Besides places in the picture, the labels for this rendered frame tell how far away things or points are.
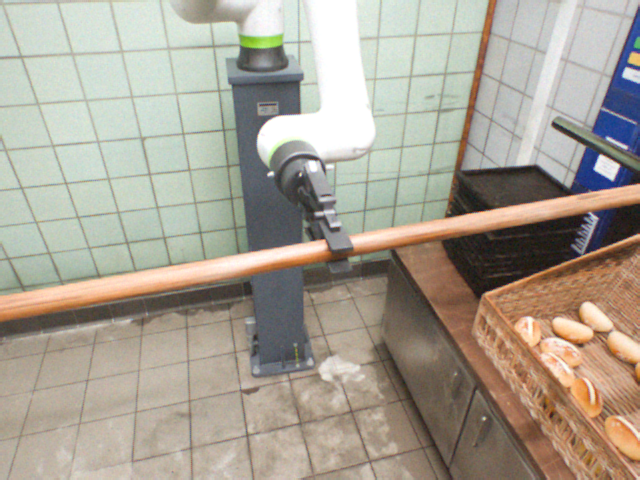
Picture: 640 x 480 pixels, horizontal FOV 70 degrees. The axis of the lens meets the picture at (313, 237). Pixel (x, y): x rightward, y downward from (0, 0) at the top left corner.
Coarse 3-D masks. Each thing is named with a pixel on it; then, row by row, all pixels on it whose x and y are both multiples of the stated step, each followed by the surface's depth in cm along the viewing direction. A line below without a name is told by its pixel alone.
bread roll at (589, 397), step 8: (576, 384) 109; (584, 384) 107; (592, 384) 107; (576, 392) 107; (584, 392) 106; (592, 392) 105; (584, 400) 105; (592, 400) 104; (600, 400) 105; (584, 408) 105; (592, 408) 104; (600, 408) 104; (592, 416) 105
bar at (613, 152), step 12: (552, 120) 104; (564, 120) 101; (564, 132) 101; (576, 132) 97; (588, 132) 95; (588, 144) 95; (600, 144) 92; (612, 144) 90; (612, 156) 89; (624, 156) 87; (636, 156) 86; (636, 168) 85
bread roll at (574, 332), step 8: (560, 320) 124; (568, 320) 123; (560, 328) 123; (568, 328) 122; (576, 328) 121; (584, 328) 121; (560, 336) 124; (568, 336) 122; (576, 336) 121; (584, 336) 121
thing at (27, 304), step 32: (608, 192) 69; (416, 224) 63; (448, 224) 64; (480, 224) 65; (512, 224) 66; (256, 256) 58; (288, 256) 59; (320, 256) 60; (64, 288) 54; (96, 288) 54; (128, 288) 55; (160, 288) 56; (0, 320) 53
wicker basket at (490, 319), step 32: (608, 256) 123; (512, 288) 120; (544, 288) 124; (576, 288) 128; (480, 320) 125; (512, 320) 129; (544, 320) 132; (576, 320) 132; (512, 352) 111; (608, 352) 122; (512, 384) 113; (544, 384) 101; (608, 384) 114; (544, 416) 102; (576, 416) 92; (608, 416) 106; (576, 448) 94; (608, 448) 86
